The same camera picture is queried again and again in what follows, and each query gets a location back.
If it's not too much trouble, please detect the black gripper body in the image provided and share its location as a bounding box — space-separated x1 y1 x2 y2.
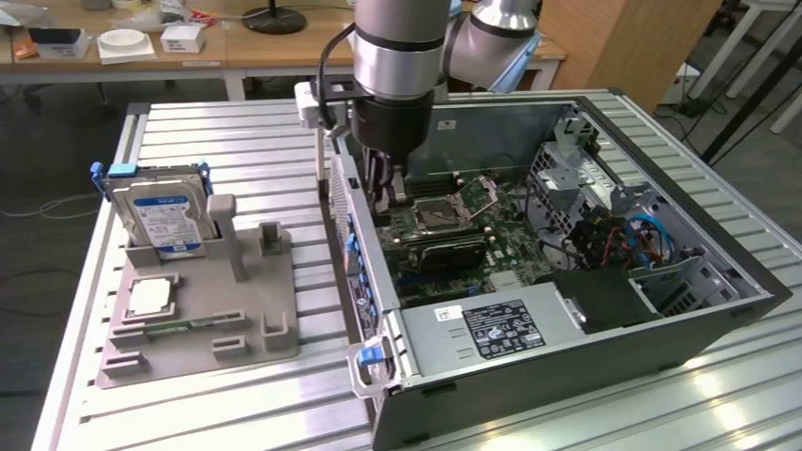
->
348 93 435 159

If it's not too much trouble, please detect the graphics card with black fan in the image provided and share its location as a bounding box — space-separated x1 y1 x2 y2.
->
380 232 491 279

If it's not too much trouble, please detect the CPU socket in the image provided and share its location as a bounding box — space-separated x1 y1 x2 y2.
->
405 196 477 234

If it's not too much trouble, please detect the metal socket cover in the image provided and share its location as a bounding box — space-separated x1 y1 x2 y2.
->
448 176 504 220

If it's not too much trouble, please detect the RAM stick in motherboard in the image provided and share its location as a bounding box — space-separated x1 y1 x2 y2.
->
397 227 487 241

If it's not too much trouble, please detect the wooden desk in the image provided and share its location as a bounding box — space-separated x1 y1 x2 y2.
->
0 0 568 102

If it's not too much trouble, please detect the green motherboard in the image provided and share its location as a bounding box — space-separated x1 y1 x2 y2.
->
365 159 556 302

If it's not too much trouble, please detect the metal disk bay cage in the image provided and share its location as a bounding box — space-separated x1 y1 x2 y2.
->
527 140 627 222

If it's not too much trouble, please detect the black lamp base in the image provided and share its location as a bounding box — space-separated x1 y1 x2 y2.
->
240 0 308 35

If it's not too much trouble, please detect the hard disk in blue caddy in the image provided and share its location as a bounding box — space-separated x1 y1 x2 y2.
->
90 159 217 262

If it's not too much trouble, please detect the grey power supply with label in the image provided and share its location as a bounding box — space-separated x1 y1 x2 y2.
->
399 281 587 380

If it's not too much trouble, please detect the small white box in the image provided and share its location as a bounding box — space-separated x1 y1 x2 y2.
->
158 22 207 54

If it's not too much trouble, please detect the wooden cabinet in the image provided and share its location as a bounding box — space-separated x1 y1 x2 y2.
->
535 0 722 114

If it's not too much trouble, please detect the green RAM stick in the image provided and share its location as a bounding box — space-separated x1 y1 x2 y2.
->
141 315 221 334

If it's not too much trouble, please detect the silver CPU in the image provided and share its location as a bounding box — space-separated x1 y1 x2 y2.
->
126 279 174 319

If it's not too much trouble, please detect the grey parts rack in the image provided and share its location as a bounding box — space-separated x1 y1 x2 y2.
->
92 194 303 391

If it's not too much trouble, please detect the clear plastic bag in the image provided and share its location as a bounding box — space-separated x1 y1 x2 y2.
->
112 7 193 29

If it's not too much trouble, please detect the white tape roll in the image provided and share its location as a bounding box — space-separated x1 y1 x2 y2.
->
96 28 157 66

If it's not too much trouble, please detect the white floor unit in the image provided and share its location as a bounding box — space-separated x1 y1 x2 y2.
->
656 63 700 112

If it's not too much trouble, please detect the black open PC case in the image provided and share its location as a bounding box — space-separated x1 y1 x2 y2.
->
315 96 791 450

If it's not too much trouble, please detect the metal drive cage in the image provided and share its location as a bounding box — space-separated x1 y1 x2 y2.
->
626 256 747 323

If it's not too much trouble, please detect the white box with black top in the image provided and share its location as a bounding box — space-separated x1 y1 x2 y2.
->
28 26 90 61

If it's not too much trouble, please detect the orange packet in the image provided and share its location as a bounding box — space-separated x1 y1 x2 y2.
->
10 36 40 61

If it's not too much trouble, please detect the silver foil bag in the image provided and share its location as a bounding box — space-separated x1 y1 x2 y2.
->
0 0 58 27

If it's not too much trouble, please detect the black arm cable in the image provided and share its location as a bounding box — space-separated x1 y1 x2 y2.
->
316 23 359 131

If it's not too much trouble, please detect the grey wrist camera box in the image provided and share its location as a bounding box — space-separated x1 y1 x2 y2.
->
293 80 356 129

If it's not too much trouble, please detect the black wire bundle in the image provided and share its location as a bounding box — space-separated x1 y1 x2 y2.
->
523 185 603 273

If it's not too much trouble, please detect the red wire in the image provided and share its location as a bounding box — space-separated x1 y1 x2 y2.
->
604 225 631 269

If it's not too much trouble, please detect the blue wire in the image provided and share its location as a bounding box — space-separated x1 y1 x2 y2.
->
626 213 676 267

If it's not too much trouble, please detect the light grey case handle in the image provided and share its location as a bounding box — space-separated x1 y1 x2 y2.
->
345 335 396 399

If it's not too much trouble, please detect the white floor cable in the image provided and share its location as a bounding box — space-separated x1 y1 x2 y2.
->
0 191 101 220

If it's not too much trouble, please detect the white desk frame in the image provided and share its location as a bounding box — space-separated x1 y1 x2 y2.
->
688 0 802 132

